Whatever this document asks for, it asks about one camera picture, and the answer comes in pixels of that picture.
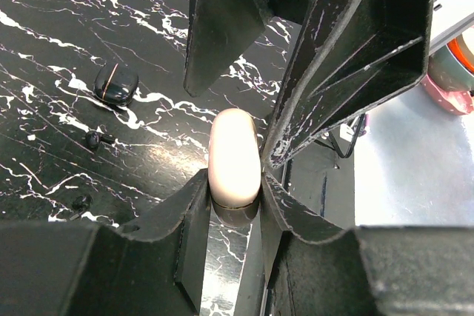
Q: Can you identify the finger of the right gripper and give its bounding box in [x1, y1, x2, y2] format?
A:
[184, 0, 274, 97]
[261, 0, 433, 168]

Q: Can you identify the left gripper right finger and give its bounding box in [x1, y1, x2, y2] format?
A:
[260, 174, 473, 315]

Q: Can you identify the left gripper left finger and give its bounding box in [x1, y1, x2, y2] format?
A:
[1, 169, 211, 315]

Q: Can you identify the beige earbud charging case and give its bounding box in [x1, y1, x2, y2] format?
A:
[208, 108, 261, 211]

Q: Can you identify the black earbud charging case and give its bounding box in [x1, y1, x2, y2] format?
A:
[93, 63, 138, 106]

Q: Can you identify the black earbud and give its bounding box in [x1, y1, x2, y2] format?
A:
[70, 195, 93, 220]
[84, 130, 116, 150]

